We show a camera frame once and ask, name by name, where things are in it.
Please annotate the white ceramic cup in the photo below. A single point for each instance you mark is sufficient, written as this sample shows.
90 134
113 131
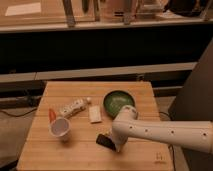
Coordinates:
60 129

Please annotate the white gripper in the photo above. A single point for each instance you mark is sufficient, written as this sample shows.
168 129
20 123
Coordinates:
119 143

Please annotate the green bowl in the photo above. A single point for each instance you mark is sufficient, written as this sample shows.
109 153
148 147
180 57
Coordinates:
115 100

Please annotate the orange marker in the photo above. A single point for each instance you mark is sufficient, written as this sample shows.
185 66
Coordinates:
52 115

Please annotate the black eraser block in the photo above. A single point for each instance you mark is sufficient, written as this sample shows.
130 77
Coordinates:
105 141

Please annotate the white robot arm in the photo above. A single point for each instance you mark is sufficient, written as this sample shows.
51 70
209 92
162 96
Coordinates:
196 135

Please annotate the white paper sheet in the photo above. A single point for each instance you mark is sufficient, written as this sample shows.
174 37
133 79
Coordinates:
23 9

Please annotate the white rectangular packet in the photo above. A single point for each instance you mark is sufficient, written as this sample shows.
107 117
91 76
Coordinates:
95 114

